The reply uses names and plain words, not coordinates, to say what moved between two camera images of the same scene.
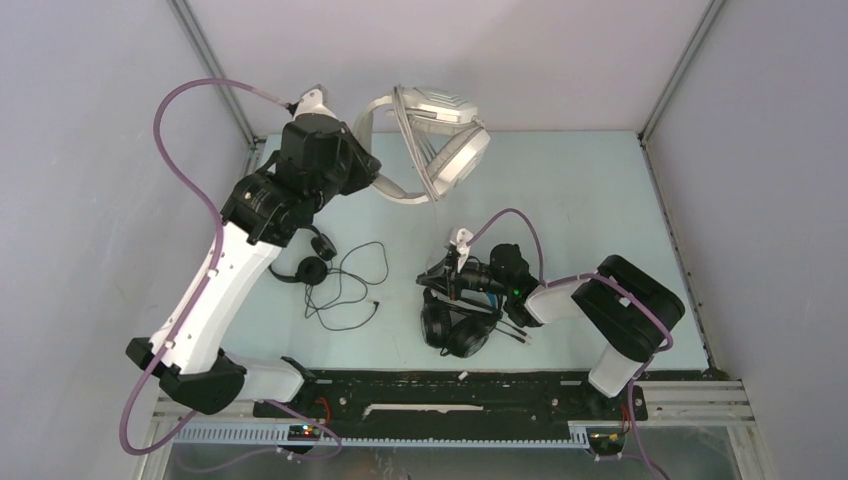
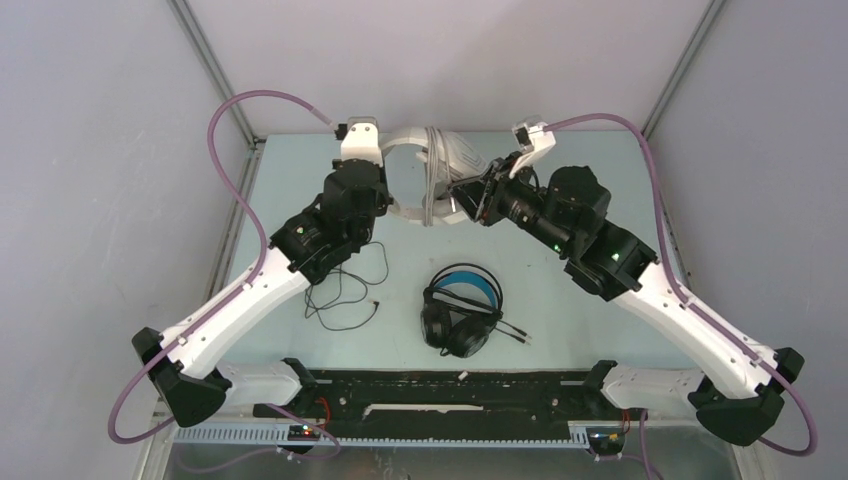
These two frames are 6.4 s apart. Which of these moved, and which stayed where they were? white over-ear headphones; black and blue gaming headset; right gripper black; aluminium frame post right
Moved: right gripper black; white over-ear headphones
Stayed: black and blue gaming headset; aluminium frame post right
